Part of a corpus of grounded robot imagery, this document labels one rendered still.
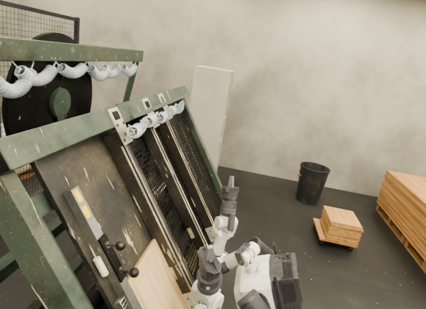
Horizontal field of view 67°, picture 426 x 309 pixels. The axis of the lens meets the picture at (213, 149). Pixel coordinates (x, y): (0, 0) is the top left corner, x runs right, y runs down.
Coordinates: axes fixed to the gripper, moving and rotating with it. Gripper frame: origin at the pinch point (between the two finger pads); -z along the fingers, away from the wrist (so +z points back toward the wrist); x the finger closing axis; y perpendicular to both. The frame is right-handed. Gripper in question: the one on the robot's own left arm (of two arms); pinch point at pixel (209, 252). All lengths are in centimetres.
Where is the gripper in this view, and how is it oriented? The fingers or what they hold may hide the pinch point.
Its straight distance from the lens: 117.5
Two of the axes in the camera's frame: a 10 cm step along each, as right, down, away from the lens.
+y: 9.2, -1.8, 3.4
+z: -0.3, 8.6, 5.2
